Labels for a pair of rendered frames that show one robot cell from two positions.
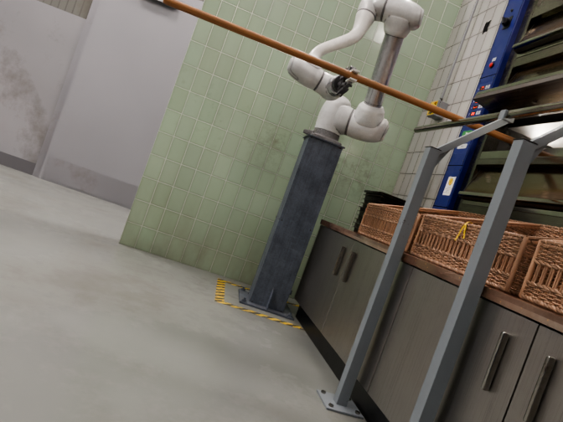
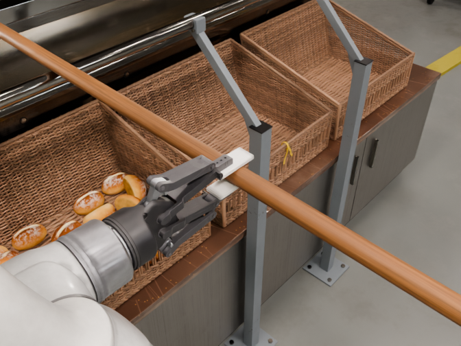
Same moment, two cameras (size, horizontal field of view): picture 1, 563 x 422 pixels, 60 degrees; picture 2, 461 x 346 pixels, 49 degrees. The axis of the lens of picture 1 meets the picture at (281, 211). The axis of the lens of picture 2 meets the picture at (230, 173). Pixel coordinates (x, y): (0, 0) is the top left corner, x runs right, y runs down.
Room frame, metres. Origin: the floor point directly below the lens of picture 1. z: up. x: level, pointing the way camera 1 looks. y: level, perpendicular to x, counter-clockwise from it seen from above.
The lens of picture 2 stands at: (2.37, 0.37, 1.65)
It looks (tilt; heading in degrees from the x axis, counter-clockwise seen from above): 39 degrees down; 234
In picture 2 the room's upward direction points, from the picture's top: straight up
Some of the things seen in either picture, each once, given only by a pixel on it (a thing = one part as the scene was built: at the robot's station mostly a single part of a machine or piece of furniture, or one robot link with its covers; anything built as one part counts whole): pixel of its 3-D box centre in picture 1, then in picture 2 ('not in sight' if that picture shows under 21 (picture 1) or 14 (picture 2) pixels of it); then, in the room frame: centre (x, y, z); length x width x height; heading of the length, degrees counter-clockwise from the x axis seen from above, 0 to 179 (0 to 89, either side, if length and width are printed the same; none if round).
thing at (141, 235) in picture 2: (342, 83); (145, 228); (2.19, -0.06, 1.19); 0.09 x 0.07 x 0.08; 10
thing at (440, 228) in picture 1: (527, 251); (227, 121); (1.55, -0.77, 0.72); 0.56 x 0.49 x 0.28; 12
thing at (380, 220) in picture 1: (436, 229); (75, 211); (2.13, -0.66, 0.72); 0.56 x 0.49 x 0.28; 11
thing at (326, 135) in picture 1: (322, 136); not in sight; (2.83, -0.07, 1.03); 0.22 x 0.18 x 0.06; 97
